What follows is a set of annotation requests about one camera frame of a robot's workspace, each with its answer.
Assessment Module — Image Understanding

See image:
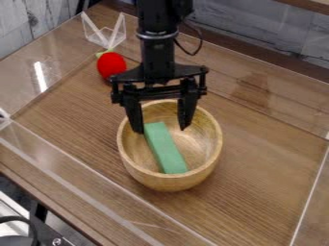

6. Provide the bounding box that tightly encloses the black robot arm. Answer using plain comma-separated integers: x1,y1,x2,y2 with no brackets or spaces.
108,0,208,134

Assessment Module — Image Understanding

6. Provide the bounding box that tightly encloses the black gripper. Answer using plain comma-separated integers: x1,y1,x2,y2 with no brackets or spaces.
107,30,211,135

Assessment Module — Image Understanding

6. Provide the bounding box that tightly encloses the green rectangular block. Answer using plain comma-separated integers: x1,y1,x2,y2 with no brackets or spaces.
144,122,187,174

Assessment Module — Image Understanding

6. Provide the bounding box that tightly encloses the clear acrylic corner bracket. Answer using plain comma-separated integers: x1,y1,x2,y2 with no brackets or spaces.
81,12,125,50

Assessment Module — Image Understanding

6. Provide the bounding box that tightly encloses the black cable lower left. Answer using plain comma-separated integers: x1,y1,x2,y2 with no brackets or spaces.
0,216,44,246

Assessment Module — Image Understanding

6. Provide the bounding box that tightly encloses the red plush strawberry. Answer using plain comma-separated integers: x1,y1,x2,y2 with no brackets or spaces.
96,50,127,79

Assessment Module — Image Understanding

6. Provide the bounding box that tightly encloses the black table leg frame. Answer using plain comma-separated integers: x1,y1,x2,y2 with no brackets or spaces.
29,201,76,246

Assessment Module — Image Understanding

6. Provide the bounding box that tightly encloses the brown wooden bowl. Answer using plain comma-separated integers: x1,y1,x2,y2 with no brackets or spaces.
116,100,223,192

